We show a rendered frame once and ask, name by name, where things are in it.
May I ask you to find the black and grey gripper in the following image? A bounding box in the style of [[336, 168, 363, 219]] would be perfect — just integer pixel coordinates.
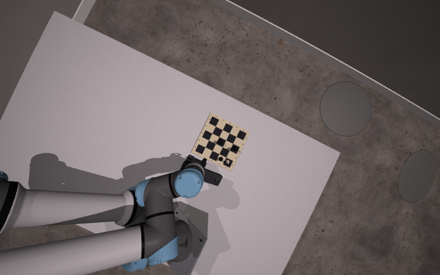
[[180, 155, 207, 170]]

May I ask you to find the black and cream chessboard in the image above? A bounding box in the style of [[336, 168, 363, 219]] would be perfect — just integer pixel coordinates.
[[192, 113, 250, 171]]

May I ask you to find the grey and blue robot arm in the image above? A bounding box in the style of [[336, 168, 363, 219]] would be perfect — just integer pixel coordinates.
[[0, 163, 223, 275]]

